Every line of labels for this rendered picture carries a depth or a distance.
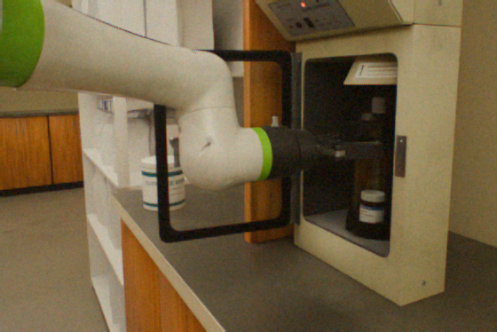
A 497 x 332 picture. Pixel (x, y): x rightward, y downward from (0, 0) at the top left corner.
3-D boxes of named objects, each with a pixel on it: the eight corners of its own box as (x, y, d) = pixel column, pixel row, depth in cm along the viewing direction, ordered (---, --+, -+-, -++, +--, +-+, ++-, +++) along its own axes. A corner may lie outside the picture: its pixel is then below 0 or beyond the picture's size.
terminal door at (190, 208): (290, 226, 99) (292, 50, 93) (159, 244, 89) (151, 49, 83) (288, 225, 99) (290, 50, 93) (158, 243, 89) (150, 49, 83)
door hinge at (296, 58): (294, 222, 100) (295, 52, 94) (300, 225, 98) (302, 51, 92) (288, 223, 100) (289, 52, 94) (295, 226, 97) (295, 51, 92)
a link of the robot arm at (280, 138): (247, 178, 78) (272, 190, 70) (247, 115, 77) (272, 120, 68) (275, 176, 81) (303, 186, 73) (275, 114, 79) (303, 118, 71)
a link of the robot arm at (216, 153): (177, 200, 72) (196, 189, 62) (167, 128, 74) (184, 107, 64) (250, 190, 77) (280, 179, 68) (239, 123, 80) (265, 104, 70)
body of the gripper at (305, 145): (301, 132, 72) (344, 130, 75) (275, 128, 79) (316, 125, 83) (300, 176, 73) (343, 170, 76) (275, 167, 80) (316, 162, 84)
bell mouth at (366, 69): (388, 83, 96) (389, 58, 95) (460, 83, 80) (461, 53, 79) (325, 84, 88) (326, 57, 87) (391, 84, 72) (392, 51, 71)
